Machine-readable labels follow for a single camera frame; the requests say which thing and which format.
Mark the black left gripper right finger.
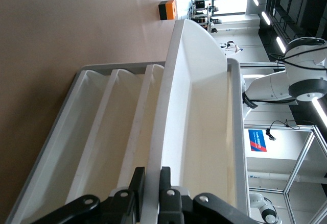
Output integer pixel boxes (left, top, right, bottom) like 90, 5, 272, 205
158, 167, 259, 224

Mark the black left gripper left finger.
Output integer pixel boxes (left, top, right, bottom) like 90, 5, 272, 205
33, 167, 146, 224

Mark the small white background robot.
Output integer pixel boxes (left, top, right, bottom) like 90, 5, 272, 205
219, 40, 244, 56

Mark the blue wall poster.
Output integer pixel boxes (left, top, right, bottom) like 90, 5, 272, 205
248, 129, 267, 153

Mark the small black frame-mounted camera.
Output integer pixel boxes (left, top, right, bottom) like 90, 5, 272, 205
265, 128, 277, 142

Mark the aluminium profile frame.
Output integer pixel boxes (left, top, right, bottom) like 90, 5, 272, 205
245, 123, 327, 224

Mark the orange button enclosure box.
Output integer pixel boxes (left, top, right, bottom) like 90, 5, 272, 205
158, 0, 177, 20

